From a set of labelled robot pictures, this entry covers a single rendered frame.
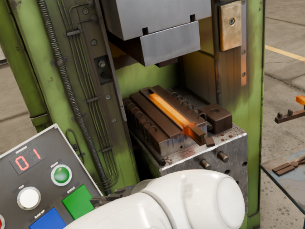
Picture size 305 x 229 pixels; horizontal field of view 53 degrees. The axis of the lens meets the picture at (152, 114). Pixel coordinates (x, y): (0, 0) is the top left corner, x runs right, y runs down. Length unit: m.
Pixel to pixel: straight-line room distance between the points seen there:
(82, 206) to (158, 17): 0.58
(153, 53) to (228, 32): 0.38
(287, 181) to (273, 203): 0.83
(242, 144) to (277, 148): 1.44
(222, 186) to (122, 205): 0.14
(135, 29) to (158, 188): 0.56
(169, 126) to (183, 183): 0.70
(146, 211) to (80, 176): 0.52
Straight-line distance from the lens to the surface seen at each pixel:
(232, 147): 1.20
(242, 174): 1.33
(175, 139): 1.11
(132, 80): 1.49
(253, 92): 1.46
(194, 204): 0.43
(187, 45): 0.99
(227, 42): 1.24
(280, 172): 1.41
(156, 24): 0.93
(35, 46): 1.00
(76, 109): 1.06
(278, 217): 2.14
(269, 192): 2.28
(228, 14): 1.21
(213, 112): 1.23
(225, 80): 1.32
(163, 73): 1.54
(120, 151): 1.22
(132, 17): 0.90
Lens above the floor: 1.61
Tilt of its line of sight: 30 degrees down
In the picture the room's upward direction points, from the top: 10 degrees counter-clockwise
